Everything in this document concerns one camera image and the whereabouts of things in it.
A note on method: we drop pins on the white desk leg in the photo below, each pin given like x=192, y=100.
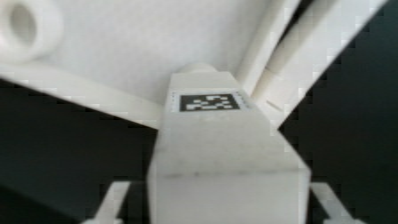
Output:
x=228, y=177

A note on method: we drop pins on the white L-shaped fence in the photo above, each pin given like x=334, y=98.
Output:
x=320, y=35

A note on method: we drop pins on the white square desk top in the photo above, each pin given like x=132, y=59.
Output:
x=93, y=50

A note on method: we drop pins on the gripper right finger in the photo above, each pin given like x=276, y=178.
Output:
x=340, y=217

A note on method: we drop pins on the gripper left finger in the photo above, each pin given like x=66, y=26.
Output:
x=110, y=205

